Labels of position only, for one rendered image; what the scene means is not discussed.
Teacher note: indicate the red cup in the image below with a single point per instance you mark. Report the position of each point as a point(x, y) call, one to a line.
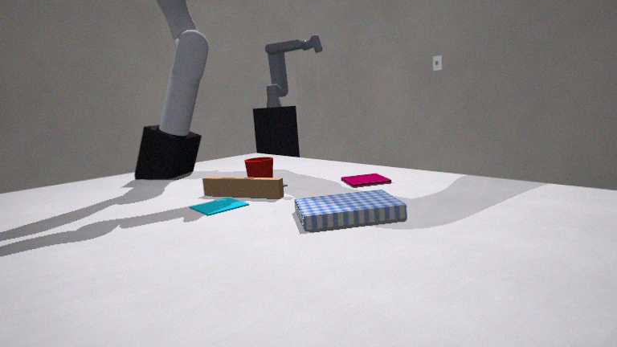
point(259, 167)

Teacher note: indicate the maroon square pad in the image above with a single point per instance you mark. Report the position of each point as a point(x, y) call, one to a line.
point(365, 180)

